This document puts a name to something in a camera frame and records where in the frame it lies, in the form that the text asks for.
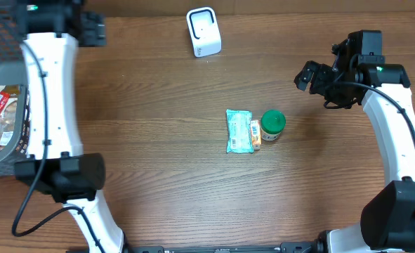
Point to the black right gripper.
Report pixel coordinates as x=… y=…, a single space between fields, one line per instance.
x=321 y=74

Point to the orange small packet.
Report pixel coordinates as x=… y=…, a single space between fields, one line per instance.
x=256 y=134

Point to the teal wet wipes packet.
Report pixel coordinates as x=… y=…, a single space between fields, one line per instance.
x=239 y=131

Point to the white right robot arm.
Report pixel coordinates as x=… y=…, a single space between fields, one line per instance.
x=387 y=222

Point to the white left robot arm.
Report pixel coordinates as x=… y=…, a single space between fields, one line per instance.
x=51 y=33

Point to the white barcode scanner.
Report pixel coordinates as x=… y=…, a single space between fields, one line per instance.
x=204 y=31

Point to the green lid jar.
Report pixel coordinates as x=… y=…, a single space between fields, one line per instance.
x=272 y=124

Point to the grey plastic mesh basket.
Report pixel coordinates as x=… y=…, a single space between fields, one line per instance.
x=13 y=73

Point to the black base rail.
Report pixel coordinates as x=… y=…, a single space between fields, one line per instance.
x=284 y=247

